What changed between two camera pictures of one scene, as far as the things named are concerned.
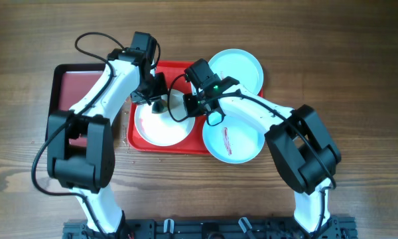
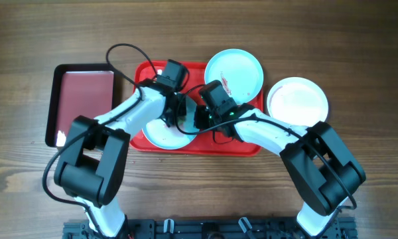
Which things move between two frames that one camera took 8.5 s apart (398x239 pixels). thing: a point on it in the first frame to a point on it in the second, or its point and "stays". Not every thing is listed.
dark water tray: [69, 82] stays
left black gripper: [137, 98] to [184, 109]
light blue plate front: [232, 141] to [158, 133]
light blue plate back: [239, 65] stays
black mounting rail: [266, 228] stays
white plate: [166, 129] to [298, 101]
